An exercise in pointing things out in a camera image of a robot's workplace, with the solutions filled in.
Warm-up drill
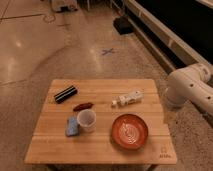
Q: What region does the orange ceramic bowl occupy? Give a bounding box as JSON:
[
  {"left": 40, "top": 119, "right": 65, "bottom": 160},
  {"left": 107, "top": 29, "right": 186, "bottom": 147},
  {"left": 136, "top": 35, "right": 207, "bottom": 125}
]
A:
[{"left": 111, "top": 114, "right": 149, "bottom": 150}]

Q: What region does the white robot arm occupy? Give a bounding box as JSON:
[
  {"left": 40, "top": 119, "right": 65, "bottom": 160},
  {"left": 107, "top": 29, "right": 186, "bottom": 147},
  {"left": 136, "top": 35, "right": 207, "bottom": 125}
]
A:
[{"left": 164, "top": 63, "right": 213, "bottom": 116}]

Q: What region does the brown sausage-shaped object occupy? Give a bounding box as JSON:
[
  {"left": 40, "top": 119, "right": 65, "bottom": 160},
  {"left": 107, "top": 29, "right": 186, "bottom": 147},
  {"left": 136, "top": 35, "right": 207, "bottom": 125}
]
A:
[{"left": 73, "top": 102, "right": 94, "bottom": 112}]

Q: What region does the black rectangular box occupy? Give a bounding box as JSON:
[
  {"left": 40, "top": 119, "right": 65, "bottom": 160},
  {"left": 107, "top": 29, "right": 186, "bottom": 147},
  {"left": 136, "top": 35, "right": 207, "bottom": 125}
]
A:
[{"left": 54, "top": 86, "right": 78, "bottom": 104}]

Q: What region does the translucent plastic cup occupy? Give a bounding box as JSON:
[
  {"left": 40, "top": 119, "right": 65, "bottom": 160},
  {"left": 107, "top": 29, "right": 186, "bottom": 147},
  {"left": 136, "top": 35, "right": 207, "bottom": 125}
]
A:
[{"left": 77, "top": 109, "right": 96, "bottom": 132}]

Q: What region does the wooden table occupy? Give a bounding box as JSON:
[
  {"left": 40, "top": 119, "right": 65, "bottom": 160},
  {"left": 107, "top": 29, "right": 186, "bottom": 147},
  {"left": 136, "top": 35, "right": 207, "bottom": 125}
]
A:
[{"left": 25, "top": 79, "right": 177, "bottom": 165}]

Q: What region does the blue sponge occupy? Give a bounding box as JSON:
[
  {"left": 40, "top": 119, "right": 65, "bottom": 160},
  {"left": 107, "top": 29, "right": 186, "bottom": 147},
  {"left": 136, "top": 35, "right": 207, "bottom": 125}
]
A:
[{"left": 66, "top": 116, "right": 79, "bottom": 136}]

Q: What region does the grey equipment on floor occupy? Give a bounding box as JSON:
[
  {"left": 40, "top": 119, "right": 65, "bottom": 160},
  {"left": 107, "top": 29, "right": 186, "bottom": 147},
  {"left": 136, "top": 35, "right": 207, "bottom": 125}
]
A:
[{"left": 50, "top": 0, "right": 77, "bottom": 12}]

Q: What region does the white long bench rail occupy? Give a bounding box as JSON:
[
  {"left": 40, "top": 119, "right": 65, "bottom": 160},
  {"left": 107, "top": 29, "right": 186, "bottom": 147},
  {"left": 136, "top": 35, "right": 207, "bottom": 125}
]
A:
[{"left": 109, "top": 0, "right": 213, "bottom": 86}]

